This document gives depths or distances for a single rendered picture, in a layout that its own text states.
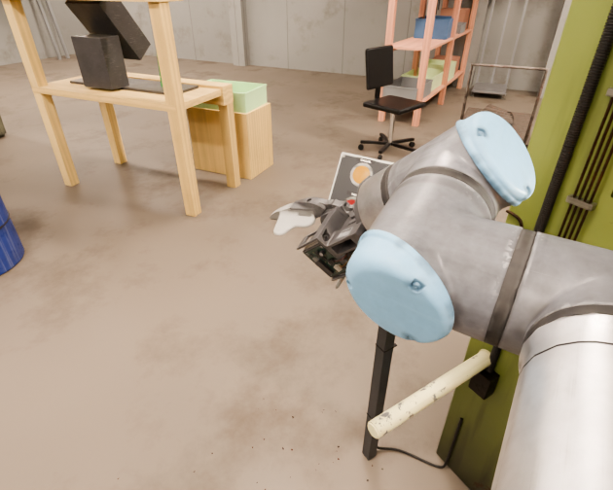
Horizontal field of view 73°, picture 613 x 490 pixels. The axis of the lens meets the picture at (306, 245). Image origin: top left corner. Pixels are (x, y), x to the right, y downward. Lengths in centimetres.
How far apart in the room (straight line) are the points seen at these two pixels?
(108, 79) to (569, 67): 308
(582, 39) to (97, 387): 211
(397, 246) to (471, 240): 5
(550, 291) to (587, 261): 3
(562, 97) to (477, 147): 67
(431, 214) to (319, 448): 156
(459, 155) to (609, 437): 25
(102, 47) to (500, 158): 330
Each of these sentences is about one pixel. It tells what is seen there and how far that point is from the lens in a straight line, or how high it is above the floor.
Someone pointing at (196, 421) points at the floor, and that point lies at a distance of 194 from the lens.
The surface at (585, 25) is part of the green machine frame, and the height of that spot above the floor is 149.
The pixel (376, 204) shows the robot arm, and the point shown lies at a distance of 45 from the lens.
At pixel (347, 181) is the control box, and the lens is 104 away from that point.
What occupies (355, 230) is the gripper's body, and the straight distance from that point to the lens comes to 48.
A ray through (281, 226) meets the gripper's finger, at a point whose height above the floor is 126.
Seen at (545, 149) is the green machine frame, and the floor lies 125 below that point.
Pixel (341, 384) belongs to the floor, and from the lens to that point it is 200.
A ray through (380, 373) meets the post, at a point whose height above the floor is 50.
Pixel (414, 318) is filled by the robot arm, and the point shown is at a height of 135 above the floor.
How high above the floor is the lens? 156
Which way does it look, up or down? 33 degrees down
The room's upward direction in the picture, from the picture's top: straight up
